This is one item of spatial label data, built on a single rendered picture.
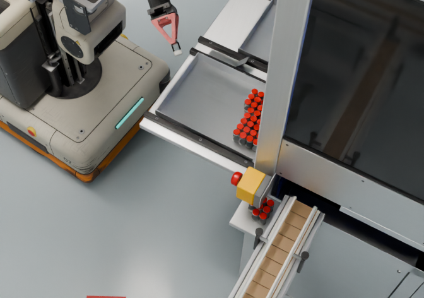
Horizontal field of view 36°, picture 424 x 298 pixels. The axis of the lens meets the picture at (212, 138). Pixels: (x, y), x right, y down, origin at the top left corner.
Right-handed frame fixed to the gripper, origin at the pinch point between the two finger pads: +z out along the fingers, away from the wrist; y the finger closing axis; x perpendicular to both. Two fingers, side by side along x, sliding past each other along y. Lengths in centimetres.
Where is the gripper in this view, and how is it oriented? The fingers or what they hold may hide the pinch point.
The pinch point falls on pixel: (172, 41)
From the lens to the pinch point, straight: 179.9
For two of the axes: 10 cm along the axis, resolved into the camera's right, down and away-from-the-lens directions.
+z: 3.2, 9.5, -0.2
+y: -1.3, 0.2, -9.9
